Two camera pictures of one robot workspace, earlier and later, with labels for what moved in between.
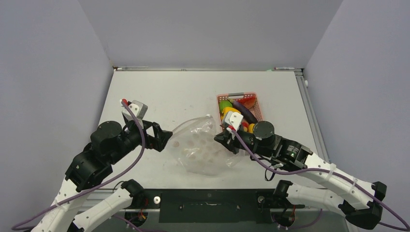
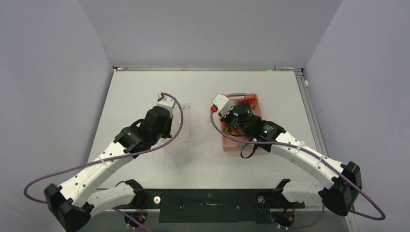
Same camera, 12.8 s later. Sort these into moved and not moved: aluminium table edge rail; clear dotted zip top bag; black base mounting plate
Moved: clear dotted zip top bag
Not moved: black base mounting plate; aluminium table edge rail
